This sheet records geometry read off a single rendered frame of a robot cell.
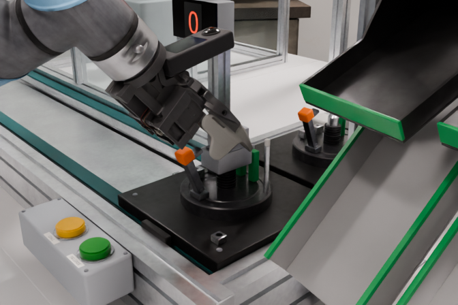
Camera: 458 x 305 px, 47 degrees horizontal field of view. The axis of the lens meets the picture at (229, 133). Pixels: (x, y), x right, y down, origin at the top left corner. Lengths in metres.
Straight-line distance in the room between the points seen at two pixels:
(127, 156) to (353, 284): 0.64
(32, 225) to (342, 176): 0.45
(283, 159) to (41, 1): 0.54
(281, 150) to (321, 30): 4.32
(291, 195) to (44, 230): 0.37
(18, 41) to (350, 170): 0.39
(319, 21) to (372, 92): 4.72
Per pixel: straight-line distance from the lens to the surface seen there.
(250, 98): 1.64
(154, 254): 0.73
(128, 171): 1.04
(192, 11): 0.94
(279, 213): 0.78
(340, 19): 1.95
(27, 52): 0.62
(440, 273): 0.56
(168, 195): 0.83
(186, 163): 0.73
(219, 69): 0.98
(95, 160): 1.11
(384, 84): 0.55
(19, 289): 0.87
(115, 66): 0.61
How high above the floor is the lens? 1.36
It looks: 22 degrees down
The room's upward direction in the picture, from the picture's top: straight up
